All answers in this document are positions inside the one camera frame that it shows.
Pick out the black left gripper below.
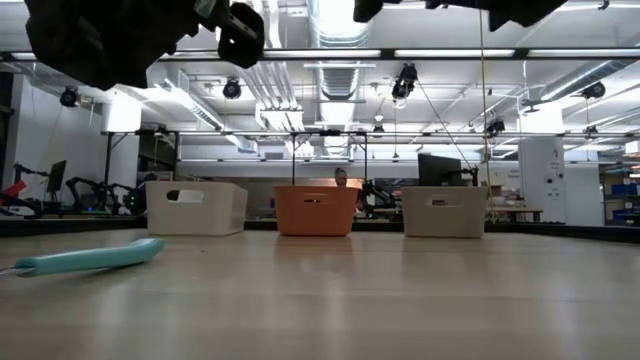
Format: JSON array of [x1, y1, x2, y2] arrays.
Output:
[[24, 0, 201, 91]]

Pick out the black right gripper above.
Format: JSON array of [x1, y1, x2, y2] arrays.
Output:
[[352, 0, 385, 24]]

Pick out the teal-handled metal spoon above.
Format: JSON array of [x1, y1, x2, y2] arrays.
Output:
[[0, 237, 167, 279]]

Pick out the black monitor on arm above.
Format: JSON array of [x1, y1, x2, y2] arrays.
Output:
[[417, 153, 480, 188]]

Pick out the black ceiling spotlight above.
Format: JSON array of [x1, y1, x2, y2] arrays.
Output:
[[59, 86, 81, 109], [222, 77, 243, 100], [484, 117, 506, 139], [582, 80, 607, 100], [391, 63, 419, 101]]

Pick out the black overhead light bar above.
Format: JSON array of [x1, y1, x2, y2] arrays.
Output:
[[0, 47, 640, 64]]

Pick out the black monitor on stand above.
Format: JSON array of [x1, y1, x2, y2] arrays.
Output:
[[46, 159, 68, 202]]

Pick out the black background robot arms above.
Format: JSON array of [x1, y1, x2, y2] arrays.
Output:
[[64, 175, 147, 217]]

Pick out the red background object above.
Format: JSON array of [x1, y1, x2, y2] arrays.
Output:
[[0, 180, 29, 201]]

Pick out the white plastic bin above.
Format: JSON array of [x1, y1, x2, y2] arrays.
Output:
[[145, 180, 249, 237]]

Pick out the orange plastic bin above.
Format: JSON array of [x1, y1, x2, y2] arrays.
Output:
[[273, 185, 360, 238]]

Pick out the grey plastic bin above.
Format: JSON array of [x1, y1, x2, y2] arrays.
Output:
[[400, 186, 489, 239]]

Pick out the shelf with blue bins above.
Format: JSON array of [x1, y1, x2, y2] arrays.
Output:
[[598, 162, 640, 227]]

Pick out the silver ventilation duct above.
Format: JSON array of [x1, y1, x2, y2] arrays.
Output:
[[307, 0, 377, 101]]

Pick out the black background rig frame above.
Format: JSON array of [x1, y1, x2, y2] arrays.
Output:
[[99, 128, 371, 217]]

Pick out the thin hanging cable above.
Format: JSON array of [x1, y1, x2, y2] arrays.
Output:
[[477, 9, 496, 225]]

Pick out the black aluminium table frame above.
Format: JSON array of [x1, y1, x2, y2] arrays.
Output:
[[0, 213, 640, 245]]

